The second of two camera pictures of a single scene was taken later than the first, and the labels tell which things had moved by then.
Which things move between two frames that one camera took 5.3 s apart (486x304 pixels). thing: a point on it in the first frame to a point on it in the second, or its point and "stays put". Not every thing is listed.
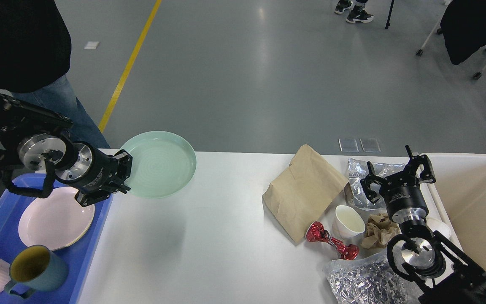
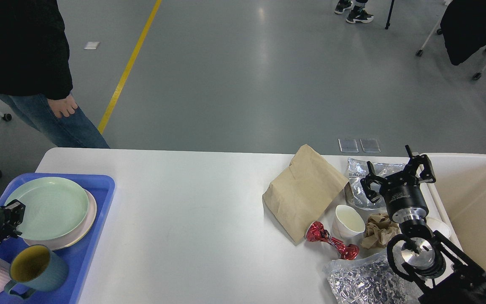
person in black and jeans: (23, 47) stays put
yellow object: (35, 267) stays put
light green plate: (163, 164) to (55, 207)
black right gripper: (403, 196) stays put
